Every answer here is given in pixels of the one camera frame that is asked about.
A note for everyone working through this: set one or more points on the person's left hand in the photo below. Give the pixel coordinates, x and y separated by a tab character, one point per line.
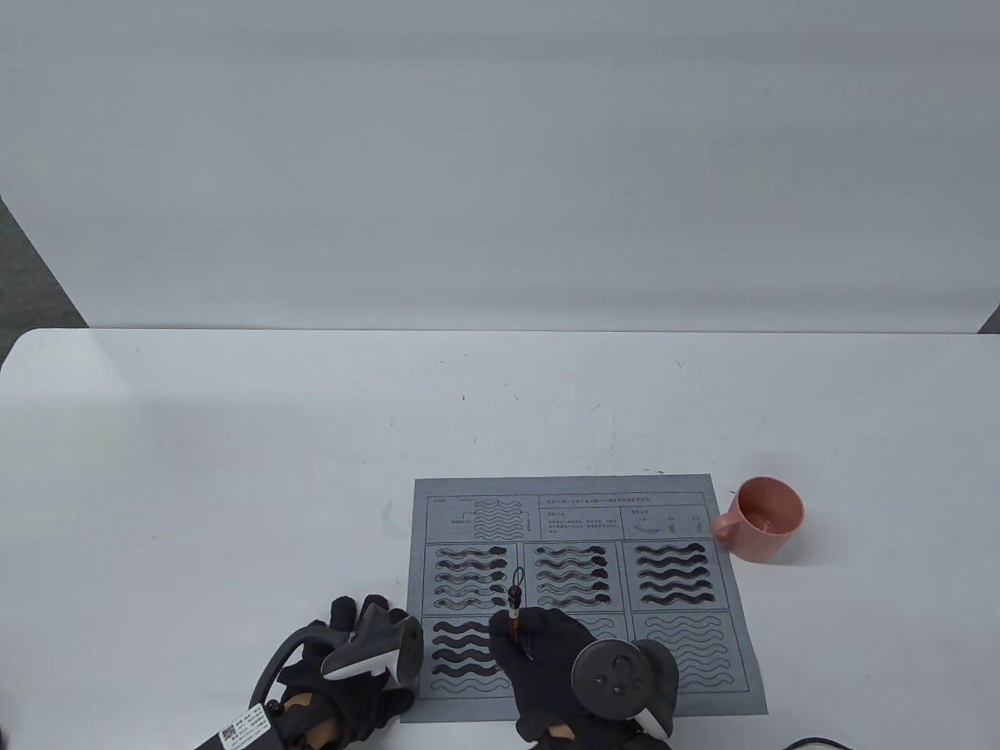
363	703

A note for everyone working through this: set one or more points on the person's right hand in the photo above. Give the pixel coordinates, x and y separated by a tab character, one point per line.
547	680

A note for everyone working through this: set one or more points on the brown Chinese brush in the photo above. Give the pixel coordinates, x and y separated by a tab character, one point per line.
515	613

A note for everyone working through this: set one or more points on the grey water writing practice cloth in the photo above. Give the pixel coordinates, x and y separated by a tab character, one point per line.
469	708

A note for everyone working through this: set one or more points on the person's left forearm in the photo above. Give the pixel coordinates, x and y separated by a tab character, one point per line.
320	734

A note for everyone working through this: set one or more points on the grey and white right controller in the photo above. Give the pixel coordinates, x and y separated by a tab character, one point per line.
617	678

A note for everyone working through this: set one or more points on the grey and white controller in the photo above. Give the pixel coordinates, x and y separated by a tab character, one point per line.
410	648
617	678

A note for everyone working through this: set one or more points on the grey and white left controller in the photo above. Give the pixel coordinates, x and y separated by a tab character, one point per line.
410	648

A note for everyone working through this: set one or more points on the pink mug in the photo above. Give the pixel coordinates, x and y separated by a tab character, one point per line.
769	539

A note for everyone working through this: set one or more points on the white backdrop panel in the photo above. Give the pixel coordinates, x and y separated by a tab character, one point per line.
500	156

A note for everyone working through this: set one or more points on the black labelled left wrist camera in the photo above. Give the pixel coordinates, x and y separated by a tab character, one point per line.
242	730

